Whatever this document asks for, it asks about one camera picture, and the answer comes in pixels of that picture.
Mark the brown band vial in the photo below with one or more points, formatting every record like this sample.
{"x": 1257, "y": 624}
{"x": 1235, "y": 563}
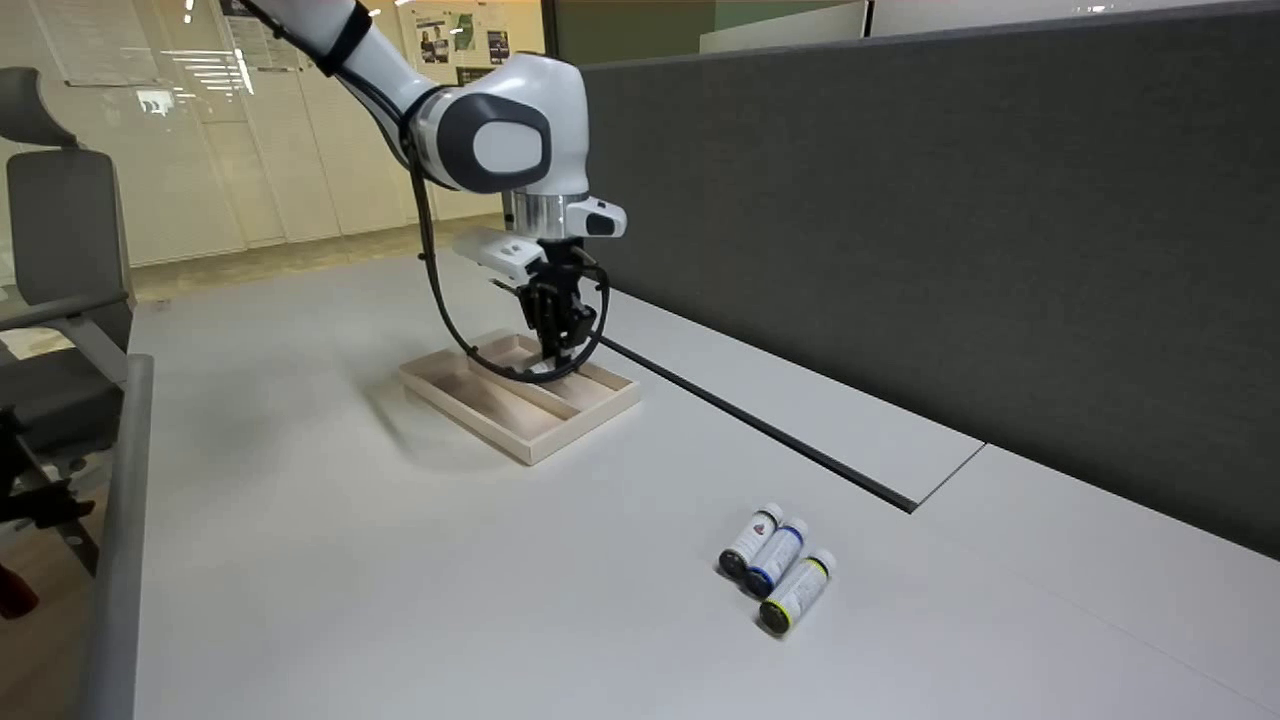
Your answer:
{"x": 749, "y": 538}

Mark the beige wooden compartment tray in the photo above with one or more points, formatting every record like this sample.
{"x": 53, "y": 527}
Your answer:
{"x": 521, "y": 421}

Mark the grey office chair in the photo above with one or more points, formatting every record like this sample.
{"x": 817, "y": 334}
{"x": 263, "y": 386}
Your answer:
{"x": 66, "y": 253}

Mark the grey fabric partition panel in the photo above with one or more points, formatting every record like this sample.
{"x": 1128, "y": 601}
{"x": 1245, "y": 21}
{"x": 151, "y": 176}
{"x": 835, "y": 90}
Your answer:
{"x": 962, "y": 242}

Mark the blue band vial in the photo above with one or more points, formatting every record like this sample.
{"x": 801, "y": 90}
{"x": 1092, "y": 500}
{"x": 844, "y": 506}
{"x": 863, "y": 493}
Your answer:
{"x": 779, "y": 556}

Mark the wall poster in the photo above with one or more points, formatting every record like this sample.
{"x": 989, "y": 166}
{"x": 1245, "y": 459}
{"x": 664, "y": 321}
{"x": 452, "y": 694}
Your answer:
{"x": 434, "y": 42}
{"x": 497, "y": 42}

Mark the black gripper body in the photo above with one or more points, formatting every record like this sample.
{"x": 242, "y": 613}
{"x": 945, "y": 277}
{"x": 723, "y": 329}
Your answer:
{"x": 554, "y": 281}

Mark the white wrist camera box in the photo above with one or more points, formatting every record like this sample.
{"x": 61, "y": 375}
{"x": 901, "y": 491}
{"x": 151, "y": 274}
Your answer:
{"x": 515, "y": 258}

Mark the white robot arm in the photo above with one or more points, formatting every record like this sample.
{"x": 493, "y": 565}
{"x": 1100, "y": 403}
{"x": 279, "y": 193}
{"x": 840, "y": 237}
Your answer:
{"x": 493, "y": 132}

